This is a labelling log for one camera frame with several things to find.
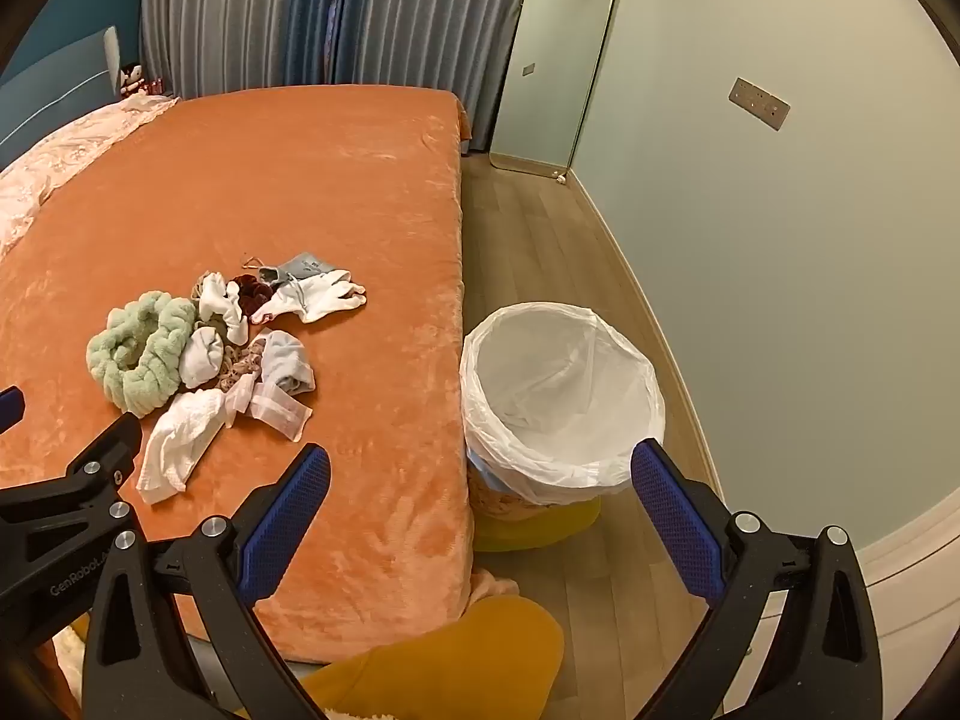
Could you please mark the white glove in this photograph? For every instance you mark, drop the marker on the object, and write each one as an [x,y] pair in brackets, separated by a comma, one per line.
[311,296]

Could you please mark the white-lined trash bin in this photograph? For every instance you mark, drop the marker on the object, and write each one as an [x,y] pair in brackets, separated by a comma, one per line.
[559,382]

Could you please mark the blue headboard cushion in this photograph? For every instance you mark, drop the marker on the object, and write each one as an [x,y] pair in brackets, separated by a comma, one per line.
[52,97]

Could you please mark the pink patterned quilt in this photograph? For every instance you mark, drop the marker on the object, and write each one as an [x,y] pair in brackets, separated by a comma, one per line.
[67,157]

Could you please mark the small plush toy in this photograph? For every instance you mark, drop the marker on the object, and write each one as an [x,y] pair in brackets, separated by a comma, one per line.
[136,79]

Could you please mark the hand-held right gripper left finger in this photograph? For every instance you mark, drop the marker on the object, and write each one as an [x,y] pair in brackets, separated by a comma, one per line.
[289,517]

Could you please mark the brass wall switch plate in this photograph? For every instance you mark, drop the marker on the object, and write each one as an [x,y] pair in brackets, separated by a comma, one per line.
[759,103]

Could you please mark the green knit scrunchie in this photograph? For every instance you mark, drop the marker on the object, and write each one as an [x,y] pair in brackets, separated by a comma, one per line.
[146,367]

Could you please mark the orange velvet bed sheet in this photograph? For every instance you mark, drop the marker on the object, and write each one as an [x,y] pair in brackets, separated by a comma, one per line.
[300,187]

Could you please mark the beige polka dot scrunchie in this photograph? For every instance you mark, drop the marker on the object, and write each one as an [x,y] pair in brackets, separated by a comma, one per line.
[238,369]

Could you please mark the dark red scrunchie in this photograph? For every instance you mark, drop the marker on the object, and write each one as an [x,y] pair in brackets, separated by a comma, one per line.
[251,292]

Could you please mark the long white sock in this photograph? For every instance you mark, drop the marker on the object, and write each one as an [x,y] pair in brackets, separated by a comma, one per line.
[184,435]

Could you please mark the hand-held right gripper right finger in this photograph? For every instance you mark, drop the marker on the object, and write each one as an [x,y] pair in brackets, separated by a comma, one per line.
[675,517]

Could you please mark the blue curtain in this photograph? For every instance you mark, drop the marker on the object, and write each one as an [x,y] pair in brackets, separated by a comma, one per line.
[319,15]

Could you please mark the person's yellow trouser leg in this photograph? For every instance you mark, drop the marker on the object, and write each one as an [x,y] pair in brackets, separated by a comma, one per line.
[450,660]

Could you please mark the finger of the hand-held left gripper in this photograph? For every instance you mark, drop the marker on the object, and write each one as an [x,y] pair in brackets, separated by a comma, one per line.
[82,476]
[10,409]

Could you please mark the grey sock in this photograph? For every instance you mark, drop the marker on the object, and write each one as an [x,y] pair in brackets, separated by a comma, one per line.
[307,266]

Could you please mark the standing mirror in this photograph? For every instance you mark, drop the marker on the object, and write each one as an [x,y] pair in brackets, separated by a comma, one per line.
[547,67]

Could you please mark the pale blue sock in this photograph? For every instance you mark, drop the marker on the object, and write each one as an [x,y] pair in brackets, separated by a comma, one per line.
[289,364]

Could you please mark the patterned waste bin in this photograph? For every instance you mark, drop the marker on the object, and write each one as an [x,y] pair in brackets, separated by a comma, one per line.
[499,499]

